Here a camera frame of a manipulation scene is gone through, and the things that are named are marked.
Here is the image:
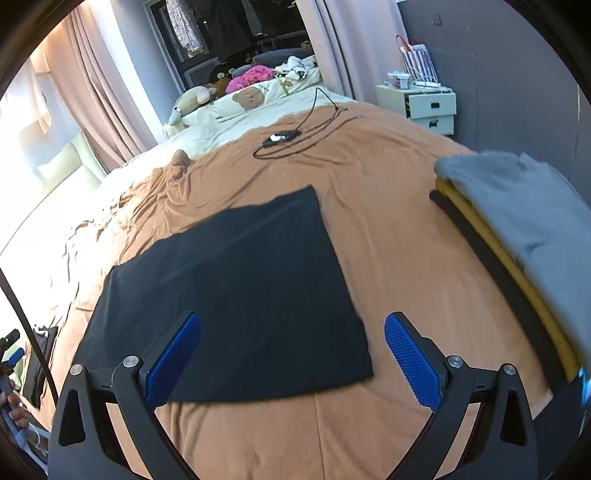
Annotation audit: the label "dark hanging clothes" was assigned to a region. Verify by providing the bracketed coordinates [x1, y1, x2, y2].
[203, 0, 305, 61]

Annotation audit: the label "small black device with cables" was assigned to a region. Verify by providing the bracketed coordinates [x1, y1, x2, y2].
[252, 88, 365, 162]

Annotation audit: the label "yellow folded garment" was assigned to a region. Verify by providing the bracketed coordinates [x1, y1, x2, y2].
[434, 178, 585, 379]

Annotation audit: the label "black and white plush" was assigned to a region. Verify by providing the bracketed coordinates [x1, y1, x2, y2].
[276, 55, 319, 81]

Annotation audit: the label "grey pillow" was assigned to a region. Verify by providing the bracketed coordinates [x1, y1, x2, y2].
[252, 47, 317, 68]

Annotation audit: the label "grey folded garment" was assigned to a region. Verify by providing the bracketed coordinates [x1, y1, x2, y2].
[434, 151, 591, 370]

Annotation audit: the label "black printed t-shirt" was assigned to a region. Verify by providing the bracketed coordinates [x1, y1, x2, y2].
[78, 185, 375, 404]

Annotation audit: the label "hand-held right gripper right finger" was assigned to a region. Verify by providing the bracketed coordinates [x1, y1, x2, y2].
[383, 311, 541, 480]

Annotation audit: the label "cream plush toy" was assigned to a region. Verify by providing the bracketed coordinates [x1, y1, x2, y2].
[167, 85, 219, 126]

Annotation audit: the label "striped bag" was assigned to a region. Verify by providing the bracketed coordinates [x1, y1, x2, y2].
[396, 36, 437, 84]

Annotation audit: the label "black bag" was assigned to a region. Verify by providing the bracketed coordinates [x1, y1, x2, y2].
[22, 325, 60, 409]

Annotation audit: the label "pink cloth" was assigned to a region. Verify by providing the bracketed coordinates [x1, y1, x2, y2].
[225, 65, 277, 93]

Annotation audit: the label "white nightstand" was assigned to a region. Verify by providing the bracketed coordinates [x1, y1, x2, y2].
[375, 83, 458, 137]

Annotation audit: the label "brown blanket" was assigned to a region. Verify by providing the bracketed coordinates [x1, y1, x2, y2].
[28, 100, 587, 480]

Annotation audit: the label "black folded garment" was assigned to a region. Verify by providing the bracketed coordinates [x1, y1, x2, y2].
[429, 189, 583, 393]

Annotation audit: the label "person's left hand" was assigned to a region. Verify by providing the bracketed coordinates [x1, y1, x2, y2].
[7, 392, 33, 430]

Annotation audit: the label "pink curtain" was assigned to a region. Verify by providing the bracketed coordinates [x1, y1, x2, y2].
[44, 9, 160, 171]
[295, 0, 358, 100]

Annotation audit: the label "floral hanging garment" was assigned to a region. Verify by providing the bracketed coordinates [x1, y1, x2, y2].
[166, 0, 206, 54]

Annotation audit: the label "black cable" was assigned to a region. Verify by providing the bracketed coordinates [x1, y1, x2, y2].
[0, 268, 61, 402]

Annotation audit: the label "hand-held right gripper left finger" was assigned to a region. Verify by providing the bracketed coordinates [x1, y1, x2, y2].
[48, 310, 204, 480]

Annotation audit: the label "pale green padded headboard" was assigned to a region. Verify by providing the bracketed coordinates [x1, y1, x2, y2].
[34, 131, 109, 195]

